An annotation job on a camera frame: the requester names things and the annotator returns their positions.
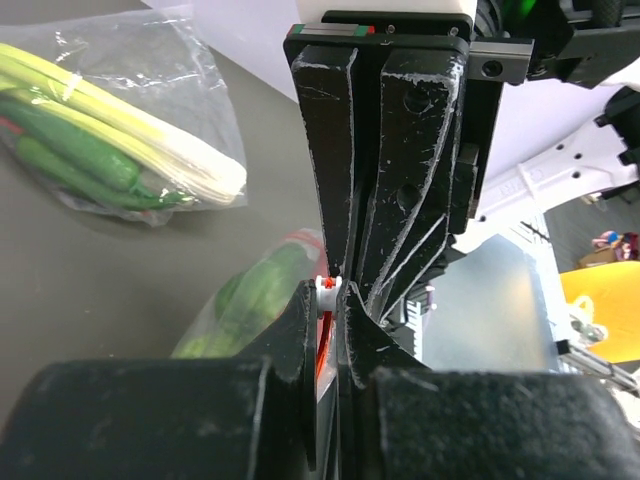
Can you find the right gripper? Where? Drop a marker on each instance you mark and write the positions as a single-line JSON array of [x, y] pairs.
[[399, 110]]

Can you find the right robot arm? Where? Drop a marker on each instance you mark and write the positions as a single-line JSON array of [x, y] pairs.
[[569, 127]]

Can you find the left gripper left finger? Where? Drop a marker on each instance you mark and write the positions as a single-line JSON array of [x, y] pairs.
[[248, 416]]

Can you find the clear zip bag red slider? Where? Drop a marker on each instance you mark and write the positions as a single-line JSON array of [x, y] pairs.
[[285, 295]]

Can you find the clear bag with leek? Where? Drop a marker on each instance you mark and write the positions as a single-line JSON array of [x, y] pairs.
[[153, 60]]

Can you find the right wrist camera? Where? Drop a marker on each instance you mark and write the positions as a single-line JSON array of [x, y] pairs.
[[313, 10]]

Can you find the fake leek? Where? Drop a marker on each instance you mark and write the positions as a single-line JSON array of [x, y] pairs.
[[169, 151]]

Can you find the fake green cucumber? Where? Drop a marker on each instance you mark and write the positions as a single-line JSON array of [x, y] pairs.
[[83, 149]]

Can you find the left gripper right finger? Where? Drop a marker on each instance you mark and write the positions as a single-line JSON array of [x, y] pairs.
[[398, 419]]

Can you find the yellow object in background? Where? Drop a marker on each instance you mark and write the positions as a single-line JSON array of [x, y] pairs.
[[614, 290]]

